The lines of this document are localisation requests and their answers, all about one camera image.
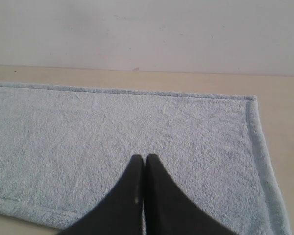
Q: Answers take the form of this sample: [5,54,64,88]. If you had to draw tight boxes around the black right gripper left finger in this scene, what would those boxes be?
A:
[59,155,145,235]

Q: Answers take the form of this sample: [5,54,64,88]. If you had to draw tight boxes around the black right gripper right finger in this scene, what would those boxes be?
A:
[144,154,232,235]

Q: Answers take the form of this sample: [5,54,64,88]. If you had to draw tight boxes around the light blue terry towel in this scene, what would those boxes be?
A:
[0,83,291,235]

